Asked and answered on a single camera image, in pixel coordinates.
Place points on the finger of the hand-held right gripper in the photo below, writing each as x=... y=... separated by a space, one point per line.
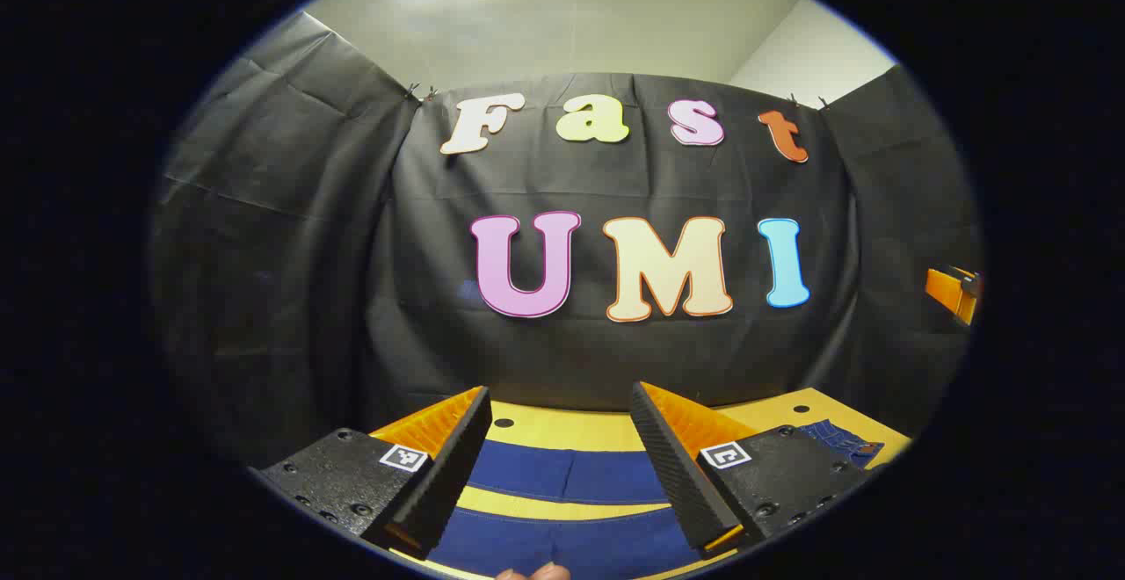
x=949 y=292

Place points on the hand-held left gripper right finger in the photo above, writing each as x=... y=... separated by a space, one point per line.
x=672 y=474

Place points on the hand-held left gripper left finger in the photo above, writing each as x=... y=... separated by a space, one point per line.
x=439 y=483

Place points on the blue denim jeans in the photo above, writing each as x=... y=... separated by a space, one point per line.
x=562 y=470

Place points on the black backdrop cloth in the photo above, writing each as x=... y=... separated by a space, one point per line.
x=615 y=351

